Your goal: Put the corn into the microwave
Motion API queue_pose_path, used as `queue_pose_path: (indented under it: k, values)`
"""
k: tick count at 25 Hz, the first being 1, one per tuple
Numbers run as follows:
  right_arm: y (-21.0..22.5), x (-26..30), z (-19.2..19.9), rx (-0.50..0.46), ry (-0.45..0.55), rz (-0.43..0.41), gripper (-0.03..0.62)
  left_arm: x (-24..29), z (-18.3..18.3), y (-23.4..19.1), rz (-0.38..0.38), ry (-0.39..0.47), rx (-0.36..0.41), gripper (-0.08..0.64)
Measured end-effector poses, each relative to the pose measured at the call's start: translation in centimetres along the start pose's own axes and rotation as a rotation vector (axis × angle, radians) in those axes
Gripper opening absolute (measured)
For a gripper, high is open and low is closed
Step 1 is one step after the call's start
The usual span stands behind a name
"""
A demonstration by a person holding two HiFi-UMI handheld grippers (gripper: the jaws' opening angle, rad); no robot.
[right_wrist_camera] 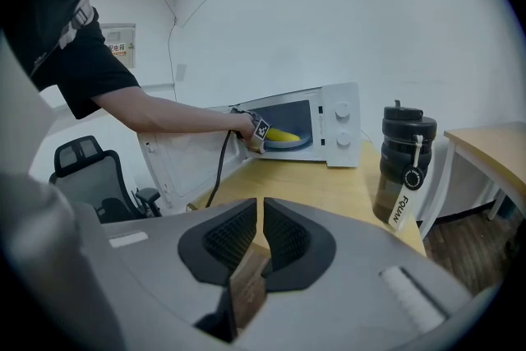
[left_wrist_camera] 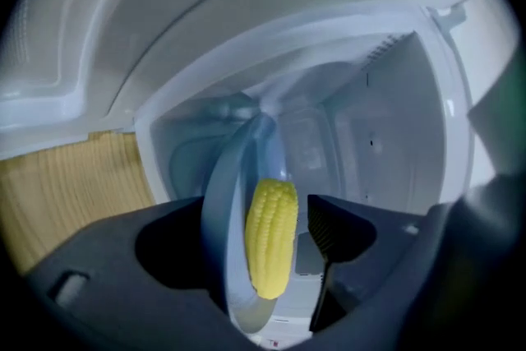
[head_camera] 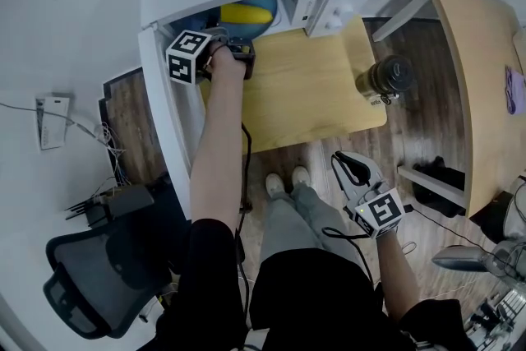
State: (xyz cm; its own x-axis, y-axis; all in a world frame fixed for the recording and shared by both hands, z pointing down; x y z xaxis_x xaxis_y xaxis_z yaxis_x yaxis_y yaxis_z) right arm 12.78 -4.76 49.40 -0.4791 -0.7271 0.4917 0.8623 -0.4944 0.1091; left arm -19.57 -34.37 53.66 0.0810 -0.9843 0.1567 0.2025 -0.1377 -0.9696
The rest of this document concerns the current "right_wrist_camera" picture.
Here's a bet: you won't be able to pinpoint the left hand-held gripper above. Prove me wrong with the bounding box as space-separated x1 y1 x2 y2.
228 106 273 156

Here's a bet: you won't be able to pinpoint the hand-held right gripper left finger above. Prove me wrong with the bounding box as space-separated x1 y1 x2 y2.
100 196 259 351

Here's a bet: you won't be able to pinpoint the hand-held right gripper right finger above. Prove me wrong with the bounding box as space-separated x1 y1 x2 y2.
237 196 473 351

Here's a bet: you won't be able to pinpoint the yellow corn cob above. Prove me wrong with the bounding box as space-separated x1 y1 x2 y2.
266 127 301 144

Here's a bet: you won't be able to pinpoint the blue plate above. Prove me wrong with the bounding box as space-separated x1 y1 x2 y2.
262 130 314 152

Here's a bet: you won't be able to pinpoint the white microwave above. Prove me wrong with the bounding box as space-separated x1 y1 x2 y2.
137 81 362 215

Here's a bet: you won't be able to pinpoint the person's left forearm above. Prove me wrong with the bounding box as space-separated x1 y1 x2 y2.
90 88 247 136

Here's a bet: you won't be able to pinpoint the person's left hand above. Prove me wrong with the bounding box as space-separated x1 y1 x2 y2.
228 113 257 142

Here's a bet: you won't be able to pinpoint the small wooden table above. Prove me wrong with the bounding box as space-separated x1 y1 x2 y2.
186 141 428 330

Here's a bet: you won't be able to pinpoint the black mesh office chair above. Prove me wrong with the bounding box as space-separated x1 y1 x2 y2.
48 134 164 224

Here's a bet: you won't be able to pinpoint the dark water bottle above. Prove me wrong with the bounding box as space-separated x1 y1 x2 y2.
371 99 439 234

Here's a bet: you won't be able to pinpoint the person's black shirt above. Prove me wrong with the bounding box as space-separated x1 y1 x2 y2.
2 0 141 121

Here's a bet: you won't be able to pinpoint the large wooden desk white legs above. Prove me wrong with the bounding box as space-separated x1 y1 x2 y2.
418 121 526 240

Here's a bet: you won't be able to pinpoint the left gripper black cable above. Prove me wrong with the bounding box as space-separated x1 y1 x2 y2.
204 129 236 210

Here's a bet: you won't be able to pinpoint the wall electrical box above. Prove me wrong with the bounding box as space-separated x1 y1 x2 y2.
99 22 137 72

